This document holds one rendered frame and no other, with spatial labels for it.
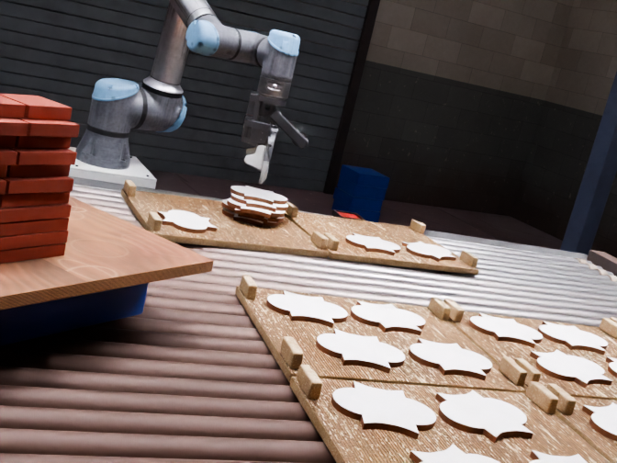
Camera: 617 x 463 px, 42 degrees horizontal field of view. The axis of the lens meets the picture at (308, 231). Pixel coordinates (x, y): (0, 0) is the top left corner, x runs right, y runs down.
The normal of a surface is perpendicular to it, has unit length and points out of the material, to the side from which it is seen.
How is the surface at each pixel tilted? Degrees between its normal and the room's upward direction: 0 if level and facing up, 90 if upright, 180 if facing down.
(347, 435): 0
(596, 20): 90
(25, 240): 90
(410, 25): 90
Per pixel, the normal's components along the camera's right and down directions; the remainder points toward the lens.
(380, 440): 0.22, -0.94
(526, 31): 0.43, 0.32
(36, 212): 0.81, 0.32
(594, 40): -0.88, -0.09
